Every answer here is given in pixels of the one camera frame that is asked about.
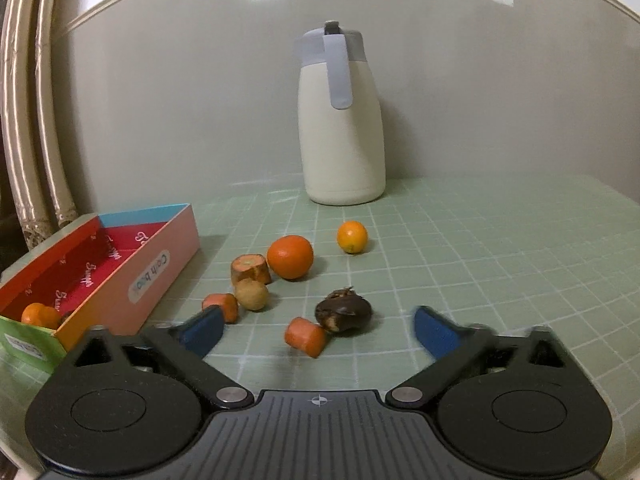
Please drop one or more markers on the small orange kumquat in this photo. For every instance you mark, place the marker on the small orange kumquat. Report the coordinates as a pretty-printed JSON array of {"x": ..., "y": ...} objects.
[{"x": 352, "y": 237}]

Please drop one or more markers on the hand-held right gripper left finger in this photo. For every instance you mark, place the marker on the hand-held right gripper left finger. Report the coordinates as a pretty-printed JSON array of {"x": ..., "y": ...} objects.
[{"x": 202, "y": 330}]

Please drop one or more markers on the dark brown chestnut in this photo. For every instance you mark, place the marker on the dark brown chestnut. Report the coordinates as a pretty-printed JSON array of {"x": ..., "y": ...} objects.
[{"x": 343, "y": 311}]

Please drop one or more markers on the white thermos jug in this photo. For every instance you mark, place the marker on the white thermos jug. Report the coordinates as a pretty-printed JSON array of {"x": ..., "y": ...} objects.
[{"x": 344, "y": 125}]

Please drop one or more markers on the large orange tangerine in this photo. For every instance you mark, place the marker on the large orange tangerine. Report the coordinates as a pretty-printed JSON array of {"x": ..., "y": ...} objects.
[{"x": 290, "y": 257}]

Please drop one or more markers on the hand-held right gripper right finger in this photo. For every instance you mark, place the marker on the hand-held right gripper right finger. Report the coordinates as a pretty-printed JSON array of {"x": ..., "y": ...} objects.
[{"x": 436, "y": 332}]

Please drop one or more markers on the colourful paper box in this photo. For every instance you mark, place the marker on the colourful paper box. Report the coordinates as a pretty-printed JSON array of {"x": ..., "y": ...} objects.
[{"x": 102, "y": 275}]

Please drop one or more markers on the thick carrot chunk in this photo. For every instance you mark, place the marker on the thick carrot chunk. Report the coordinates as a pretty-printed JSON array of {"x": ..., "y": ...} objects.
[{"x": 250, "y": 269}]

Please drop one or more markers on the beige curtain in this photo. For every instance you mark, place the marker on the beige curtain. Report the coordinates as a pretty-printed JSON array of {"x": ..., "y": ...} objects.
[{"x": 30, "y": 110}]

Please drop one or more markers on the small carrot piece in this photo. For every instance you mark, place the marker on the small carrot piece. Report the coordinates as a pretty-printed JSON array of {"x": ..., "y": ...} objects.
[{"x": 221, "y": 305}]

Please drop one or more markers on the orange tangerine in box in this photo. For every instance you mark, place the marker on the orange tangerine in box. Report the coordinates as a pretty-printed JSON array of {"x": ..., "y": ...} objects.
[{"x": 40, "y": 316}]

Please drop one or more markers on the tan longan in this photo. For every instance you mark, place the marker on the tan longan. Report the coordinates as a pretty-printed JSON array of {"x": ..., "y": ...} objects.
[{"x": 251, "y": 294}]

